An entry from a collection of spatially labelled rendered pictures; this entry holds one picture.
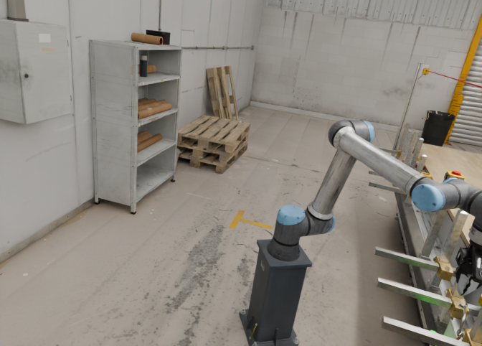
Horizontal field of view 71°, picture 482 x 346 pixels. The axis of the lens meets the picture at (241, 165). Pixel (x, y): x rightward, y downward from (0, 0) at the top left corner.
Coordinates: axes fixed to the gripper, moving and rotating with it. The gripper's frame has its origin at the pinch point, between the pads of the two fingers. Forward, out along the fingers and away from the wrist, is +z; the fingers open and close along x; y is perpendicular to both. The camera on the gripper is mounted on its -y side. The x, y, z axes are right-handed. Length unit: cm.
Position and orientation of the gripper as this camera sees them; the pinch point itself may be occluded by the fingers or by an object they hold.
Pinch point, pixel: (462, 293)
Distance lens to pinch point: 147.7
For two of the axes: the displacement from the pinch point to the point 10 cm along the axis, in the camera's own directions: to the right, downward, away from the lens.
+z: -1.3, 9.3, 3.6
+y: 3.2, -3.1, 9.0
